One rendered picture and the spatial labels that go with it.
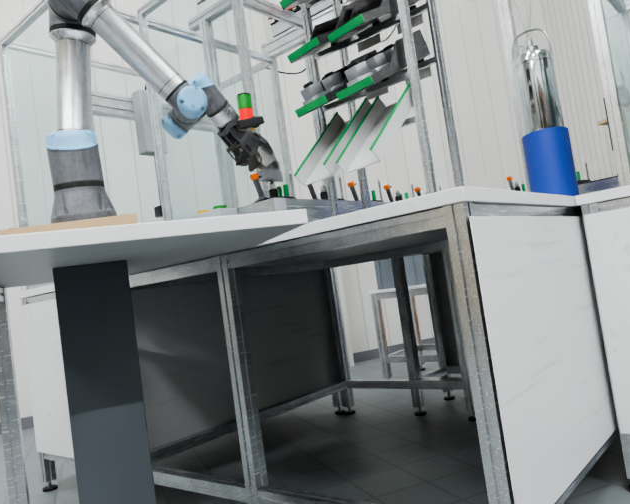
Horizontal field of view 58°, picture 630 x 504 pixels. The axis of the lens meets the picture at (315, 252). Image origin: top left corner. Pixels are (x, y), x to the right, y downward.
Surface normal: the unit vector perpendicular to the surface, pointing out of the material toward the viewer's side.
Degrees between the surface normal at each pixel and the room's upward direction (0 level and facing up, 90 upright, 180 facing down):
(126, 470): 90
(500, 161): 90
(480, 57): 90
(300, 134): 90
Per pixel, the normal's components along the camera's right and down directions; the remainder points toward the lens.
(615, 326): -0.64, 0.05
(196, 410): 0.76, -0.14
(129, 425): 0.36, -0.11
